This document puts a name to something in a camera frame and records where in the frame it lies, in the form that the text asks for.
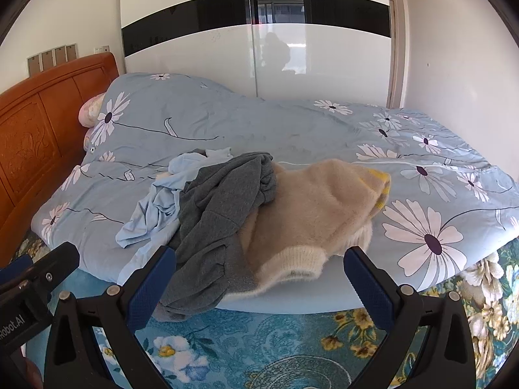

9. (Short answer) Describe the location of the light blue shirt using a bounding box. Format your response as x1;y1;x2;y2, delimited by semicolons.
115;148;235;250

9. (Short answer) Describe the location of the orange wooden headboard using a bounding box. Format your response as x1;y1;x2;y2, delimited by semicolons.
0;52;120;268

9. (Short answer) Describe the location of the white door frame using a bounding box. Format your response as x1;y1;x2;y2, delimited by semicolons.
387;0;408;110

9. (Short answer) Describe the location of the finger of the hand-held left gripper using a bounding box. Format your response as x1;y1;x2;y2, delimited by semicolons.
0;242;80;293

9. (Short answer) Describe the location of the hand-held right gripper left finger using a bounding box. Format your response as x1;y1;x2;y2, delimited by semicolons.
44;245;179;389

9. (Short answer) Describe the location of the white and black wardrobe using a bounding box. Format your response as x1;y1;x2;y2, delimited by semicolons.
120;0;392;108

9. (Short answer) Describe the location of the pink pillow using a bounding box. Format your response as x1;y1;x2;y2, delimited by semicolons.
78;92;107;150

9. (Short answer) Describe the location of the blue daisy print duvet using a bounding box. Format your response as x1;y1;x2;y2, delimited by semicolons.
31;73;519;314

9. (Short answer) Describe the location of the beige fuzzy sweater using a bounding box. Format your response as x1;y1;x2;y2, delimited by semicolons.
223;159;392;302

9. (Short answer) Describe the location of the teal floral plush blanket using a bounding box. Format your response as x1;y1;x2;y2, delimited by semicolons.
0;231;519;389

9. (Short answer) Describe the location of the grey fleece garment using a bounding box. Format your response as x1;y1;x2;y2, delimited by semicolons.
156;152;278;321

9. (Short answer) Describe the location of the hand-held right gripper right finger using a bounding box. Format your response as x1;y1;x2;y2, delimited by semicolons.
343;246;477;389

